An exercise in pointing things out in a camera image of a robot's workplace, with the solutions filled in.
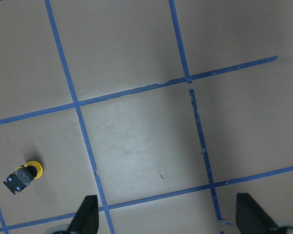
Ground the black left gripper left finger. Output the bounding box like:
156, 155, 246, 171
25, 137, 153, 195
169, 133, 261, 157
66, 195, 99, 234

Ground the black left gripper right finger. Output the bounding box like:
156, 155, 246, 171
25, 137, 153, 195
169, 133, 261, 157
235, 193, 283, 234

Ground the yellow push button switch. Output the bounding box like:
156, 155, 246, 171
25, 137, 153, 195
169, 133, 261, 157
3, 161, 43, 195

